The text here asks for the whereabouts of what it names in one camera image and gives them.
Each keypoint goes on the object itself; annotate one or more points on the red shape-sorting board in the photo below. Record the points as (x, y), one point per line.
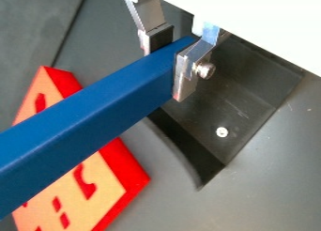
(88, 196)

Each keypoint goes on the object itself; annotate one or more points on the blue rectangular block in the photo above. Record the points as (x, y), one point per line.
(46, 145)

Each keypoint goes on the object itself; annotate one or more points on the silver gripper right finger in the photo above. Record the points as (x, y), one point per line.
(193, 61)

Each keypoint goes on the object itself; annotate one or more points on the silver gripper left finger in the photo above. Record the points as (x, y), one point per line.
(154, 30)

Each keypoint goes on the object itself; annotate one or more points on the black curved fixture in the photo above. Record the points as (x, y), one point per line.
(215, 120)

